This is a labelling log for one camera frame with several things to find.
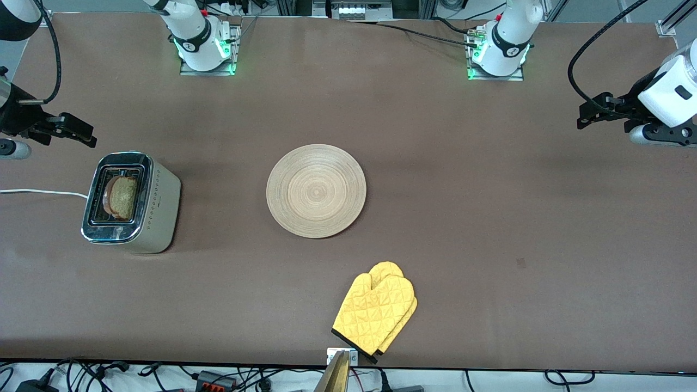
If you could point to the round wooden plate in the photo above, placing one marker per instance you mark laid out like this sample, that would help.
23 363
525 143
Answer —
316 190

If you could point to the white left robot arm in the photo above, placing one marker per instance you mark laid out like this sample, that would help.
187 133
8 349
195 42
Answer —
667 98

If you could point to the black and red connector box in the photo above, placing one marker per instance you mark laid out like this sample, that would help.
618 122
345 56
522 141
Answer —
215 380

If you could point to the black power adapter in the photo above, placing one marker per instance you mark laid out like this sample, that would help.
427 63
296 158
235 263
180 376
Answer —
35 387

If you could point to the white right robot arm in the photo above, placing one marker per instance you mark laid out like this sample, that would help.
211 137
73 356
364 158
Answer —
190 32

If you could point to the small silver mounting bracket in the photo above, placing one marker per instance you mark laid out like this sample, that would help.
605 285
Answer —
331 356

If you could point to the aluminium frame rail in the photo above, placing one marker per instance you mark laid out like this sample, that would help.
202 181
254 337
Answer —
294 6

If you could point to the brown bread slice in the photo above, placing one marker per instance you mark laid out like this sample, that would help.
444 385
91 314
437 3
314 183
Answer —
124 197

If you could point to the white terminal block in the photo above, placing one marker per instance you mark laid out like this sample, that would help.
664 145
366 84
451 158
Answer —
359 10

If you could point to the yellow quilted oven mitt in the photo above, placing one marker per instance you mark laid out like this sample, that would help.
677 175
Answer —
370 316
409 299

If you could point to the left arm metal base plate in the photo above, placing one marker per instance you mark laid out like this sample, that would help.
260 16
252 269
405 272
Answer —
517 78

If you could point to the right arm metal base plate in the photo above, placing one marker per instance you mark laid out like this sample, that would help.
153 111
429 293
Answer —
190 71

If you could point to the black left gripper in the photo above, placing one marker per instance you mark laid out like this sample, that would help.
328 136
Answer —
630 105

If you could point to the silver two-slot toaster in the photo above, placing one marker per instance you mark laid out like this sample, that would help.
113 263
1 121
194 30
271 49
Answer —
158 218

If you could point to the gold metal bar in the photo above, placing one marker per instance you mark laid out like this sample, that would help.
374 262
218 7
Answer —
335 378

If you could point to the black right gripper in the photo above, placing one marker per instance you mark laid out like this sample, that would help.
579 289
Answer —
17 118

